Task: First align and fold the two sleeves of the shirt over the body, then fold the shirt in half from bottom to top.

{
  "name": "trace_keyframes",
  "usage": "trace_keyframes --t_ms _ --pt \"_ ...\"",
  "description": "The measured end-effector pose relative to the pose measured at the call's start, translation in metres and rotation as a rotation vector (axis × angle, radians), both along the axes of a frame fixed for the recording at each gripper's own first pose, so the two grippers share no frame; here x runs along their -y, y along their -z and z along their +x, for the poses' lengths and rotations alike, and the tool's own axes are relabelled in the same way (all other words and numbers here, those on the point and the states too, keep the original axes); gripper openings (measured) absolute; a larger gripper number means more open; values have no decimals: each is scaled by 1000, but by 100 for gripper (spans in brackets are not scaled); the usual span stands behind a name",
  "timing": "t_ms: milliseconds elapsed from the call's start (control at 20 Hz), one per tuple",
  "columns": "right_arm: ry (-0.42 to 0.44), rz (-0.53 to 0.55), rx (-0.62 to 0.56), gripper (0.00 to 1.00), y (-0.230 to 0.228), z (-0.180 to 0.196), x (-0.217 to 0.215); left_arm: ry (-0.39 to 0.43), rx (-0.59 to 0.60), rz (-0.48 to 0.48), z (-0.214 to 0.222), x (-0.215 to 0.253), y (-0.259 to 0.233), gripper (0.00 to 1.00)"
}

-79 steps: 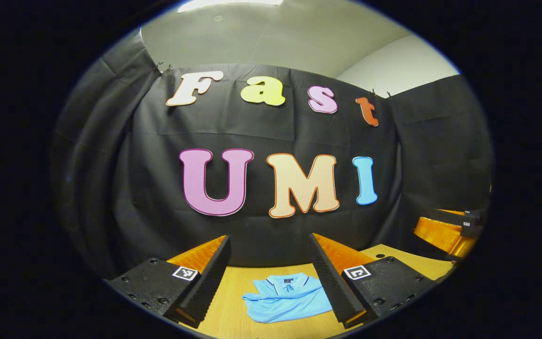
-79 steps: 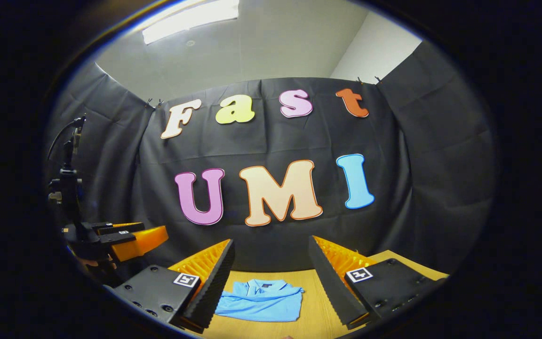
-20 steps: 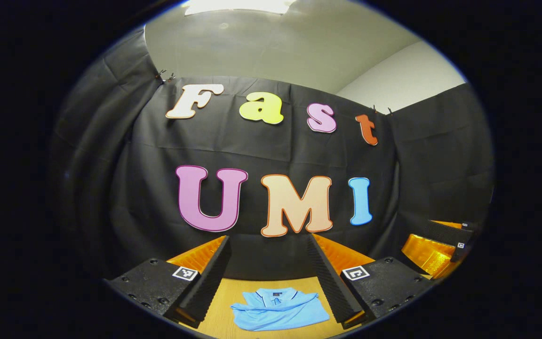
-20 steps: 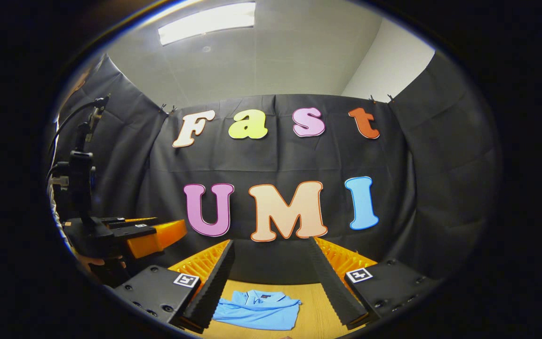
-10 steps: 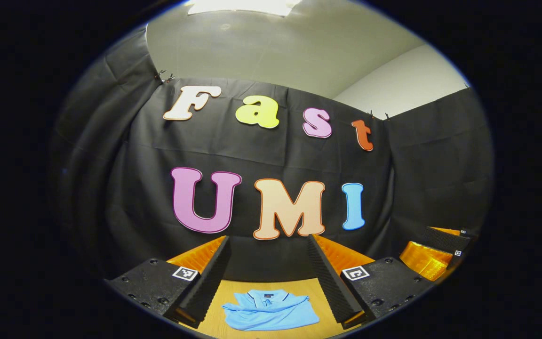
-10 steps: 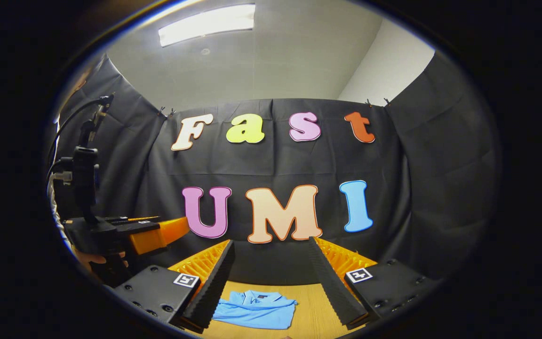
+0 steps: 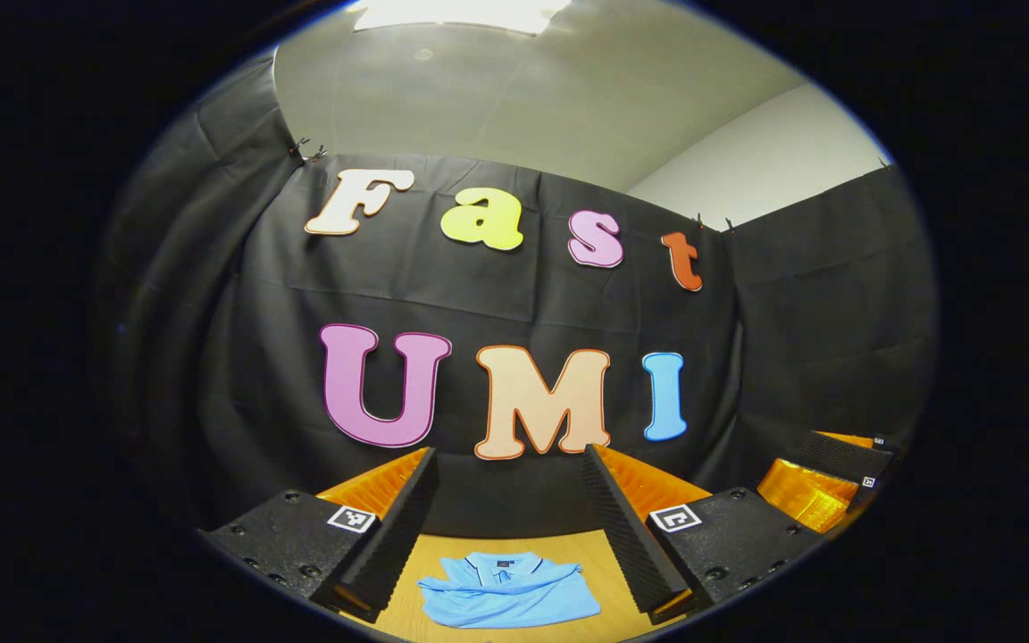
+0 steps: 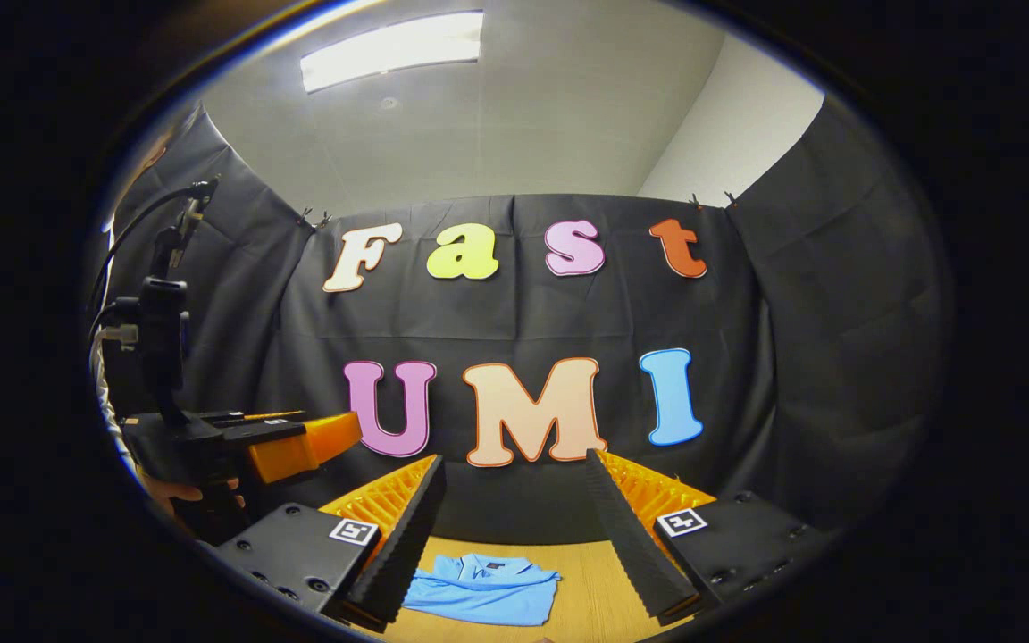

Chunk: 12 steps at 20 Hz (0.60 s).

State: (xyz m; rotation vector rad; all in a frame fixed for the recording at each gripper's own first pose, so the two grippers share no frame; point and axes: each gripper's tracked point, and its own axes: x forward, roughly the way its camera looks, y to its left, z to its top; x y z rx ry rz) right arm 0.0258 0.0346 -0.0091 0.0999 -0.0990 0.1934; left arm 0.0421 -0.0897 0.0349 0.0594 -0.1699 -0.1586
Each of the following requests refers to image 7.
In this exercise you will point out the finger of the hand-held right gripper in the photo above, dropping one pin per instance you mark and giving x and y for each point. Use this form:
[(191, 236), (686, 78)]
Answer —
[(836, 457), (805, 496)]

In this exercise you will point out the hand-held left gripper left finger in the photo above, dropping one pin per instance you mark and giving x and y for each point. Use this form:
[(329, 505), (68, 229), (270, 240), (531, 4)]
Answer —
[(394, 545)]

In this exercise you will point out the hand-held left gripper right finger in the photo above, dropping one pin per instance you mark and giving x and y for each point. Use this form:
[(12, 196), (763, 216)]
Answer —
[(626, 545)]

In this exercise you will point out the light blue T-shirt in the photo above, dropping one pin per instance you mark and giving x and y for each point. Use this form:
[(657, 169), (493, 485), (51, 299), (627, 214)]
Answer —
[(506, 598)]

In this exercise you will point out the ceiling light panel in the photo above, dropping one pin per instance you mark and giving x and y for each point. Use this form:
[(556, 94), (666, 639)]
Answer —
[(461, 13)]

